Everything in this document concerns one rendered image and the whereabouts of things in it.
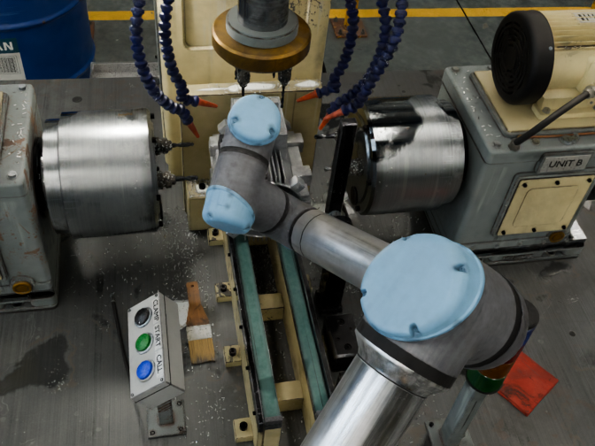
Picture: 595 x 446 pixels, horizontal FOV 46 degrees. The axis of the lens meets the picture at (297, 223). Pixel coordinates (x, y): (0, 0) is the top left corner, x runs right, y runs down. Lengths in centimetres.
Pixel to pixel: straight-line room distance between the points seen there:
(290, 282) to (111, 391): 40
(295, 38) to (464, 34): 280
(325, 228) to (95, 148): 51
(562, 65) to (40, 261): 107
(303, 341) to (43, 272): 53
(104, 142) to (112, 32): 246
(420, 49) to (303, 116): 234
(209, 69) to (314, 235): 66
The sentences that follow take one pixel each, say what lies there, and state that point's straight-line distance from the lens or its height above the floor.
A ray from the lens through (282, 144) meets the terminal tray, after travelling 140.
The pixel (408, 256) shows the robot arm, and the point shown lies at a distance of 72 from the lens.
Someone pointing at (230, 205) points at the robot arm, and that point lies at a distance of 99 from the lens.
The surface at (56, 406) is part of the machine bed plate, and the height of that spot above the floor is 80.
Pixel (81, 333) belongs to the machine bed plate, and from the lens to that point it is 151.
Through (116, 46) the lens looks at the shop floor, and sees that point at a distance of 368.
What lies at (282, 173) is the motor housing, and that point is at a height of 109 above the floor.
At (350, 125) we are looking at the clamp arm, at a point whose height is 125.
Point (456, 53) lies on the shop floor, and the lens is 388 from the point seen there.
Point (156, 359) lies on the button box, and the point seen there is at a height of 108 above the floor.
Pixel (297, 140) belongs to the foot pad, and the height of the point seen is 108.
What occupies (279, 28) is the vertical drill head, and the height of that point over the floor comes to 136.
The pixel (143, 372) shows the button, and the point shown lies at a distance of 112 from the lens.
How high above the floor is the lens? 204
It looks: 47 degrees down
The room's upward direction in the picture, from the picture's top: 7 degrees clockwise
